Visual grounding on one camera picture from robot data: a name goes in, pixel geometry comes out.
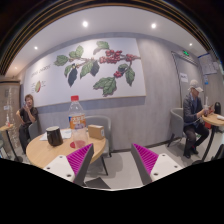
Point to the black mug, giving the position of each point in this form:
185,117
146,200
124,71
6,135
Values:
54,136

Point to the seated person white cap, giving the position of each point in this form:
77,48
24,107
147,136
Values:
194,128

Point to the small cardboard box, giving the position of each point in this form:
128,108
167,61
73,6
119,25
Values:
96,131

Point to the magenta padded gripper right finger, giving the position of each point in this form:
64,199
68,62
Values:
152,166

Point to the grey chair left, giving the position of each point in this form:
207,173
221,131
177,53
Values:
34,130

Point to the round wooden table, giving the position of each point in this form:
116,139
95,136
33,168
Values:
215,121
41,153

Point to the grey armchair right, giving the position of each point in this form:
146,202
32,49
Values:
177,124

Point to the coffee plant wall poster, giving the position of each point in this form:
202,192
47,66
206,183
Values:
95,69

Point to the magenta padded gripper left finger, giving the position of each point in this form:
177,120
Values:
72,167

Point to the grey door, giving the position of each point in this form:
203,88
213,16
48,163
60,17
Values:
183,70

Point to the black thermos bottle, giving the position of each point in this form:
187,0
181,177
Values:
217,108

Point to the red round coaster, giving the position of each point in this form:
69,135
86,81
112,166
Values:
72,145

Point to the seated person black shirt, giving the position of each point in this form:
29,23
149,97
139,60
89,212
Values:
27,115

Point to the clear plastic bottle red cap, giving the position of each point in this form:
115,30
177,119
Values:
77,122

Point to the round wooden table right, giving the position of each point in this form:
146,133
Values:
215,121

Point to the grey upholstered chair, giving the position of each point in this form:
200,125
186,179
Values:
106,123

